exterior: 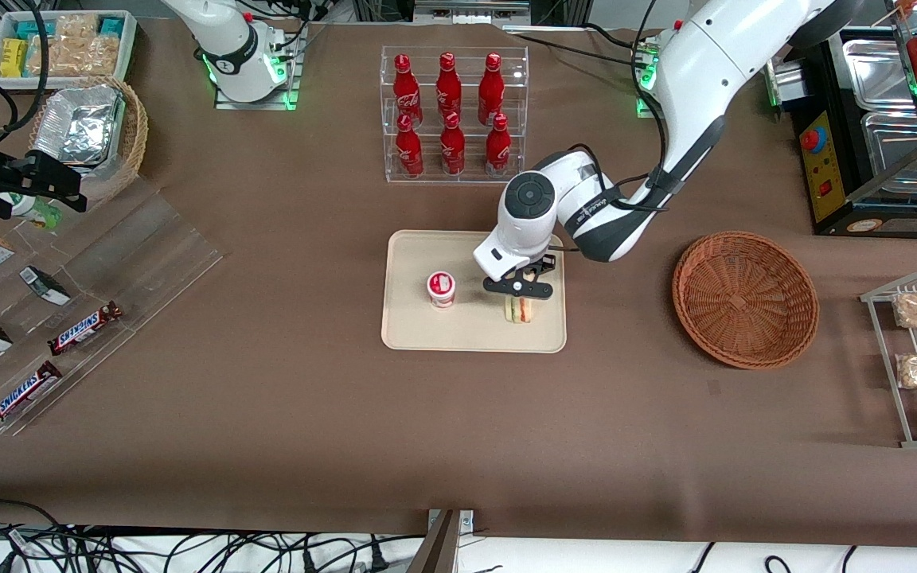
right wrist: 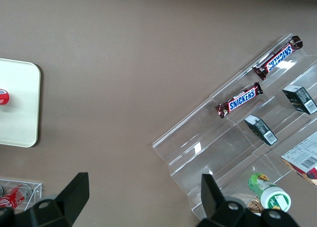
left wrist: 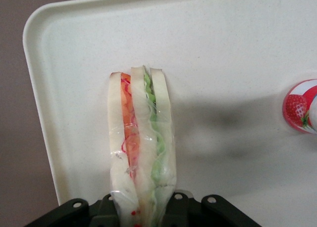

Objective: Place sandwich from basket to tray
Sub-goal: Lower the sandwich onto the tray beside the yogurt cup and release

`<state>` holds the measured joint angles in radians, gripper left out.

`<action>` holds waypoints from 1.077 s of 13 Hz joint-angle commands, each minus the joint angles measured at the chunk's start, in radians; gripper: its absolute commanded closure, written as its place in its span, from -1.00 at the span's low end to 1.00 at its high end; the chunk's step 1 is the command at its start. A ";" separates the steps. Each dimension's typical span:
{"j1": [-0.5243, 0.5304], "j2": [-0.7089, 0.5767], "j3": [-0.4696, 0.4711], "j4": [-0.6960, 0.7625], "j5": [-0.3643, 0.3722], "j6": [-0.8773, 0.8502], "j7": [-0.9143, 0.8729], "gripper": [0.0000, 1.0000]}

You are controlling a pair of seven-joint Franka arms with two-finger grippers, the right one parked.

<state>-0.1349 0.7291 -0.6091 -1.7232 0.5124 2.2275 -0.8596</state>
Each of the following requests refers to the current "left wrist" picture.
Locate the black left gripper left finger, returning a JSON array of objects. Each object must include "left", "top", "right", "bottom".
[{"left": 24, "top": 193, "right": 122, "bottom": 227}]

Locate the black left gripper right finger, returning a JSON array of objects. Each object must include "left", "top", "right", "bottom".
[{"left": 160, "top": 192, "right": 261, "bottom": 227}]

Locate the plastic-wrapped triangle sandwich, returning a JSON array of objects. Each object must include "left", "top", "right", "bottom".
[{"left": 107, "top": 65, "right": 178, "bottom": 227}]

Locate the cream plastic tray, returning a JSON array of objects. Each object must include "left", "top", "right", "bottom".
[{"left": 22, "top": 0, "right": 317, "bottom": 227}]

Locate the strawberry yogurt cup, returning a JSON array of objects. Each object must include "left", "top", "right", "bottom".
[{"left": 282, "top": 79, "right": 317, "bottom": 134}]

